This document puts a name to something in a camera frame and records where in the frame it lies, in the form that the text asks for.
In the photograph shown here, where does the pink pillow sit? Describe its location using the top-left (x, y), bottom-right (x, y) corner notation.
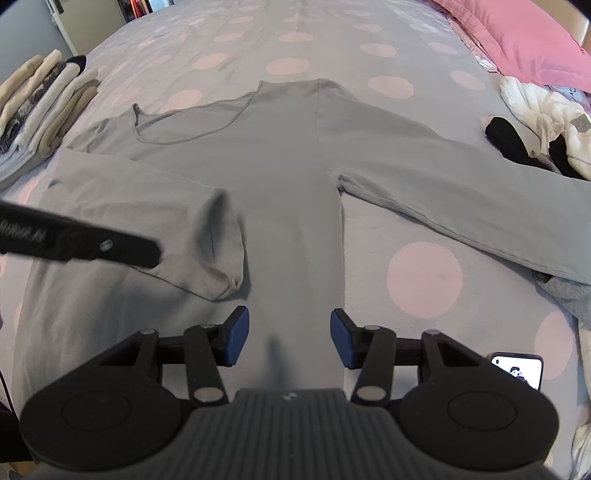
top-left (437, 0), bottom-right (590, 93)

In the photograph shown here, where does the grey pink-dotted bed sheet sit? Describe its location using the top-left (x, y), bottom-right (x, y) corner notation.
top-left (0, 0), bottom-right (591, 480)

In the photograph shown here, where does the black garment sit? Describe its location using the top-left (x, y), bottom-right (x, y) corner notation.
top-left (483, 116), bottom-right (587, 181)

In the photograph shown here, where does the white crumpled garment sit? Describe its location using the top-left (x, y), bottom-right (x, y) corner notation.
top-left (499, 76), bottom-right (590, 181)

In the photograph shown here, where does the smartphone white screen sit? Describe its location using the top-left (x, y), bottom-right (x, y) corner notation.
top-left (489, 352), bottom-right (544, 390)

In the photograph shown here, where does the grey long-sleeve shirt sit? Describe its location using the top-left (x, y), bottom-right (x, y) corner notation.
top-left (11, 79), bottom-right (590, 409)

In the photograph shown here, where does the folded cream white garment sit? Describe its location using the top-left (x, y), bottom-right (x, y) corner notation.
top-left (1, 50), bottom-right (65, 133)

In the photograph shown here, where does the folded floral dark garment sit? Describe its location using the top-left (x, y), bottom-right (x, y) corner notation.
top-left (1, 55), bottom-right (86, 156)

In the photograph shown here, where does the folded light grey towel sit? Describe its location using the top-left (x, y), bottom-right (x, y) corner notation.
top-left (1, 62), bottom-right (98, 182)

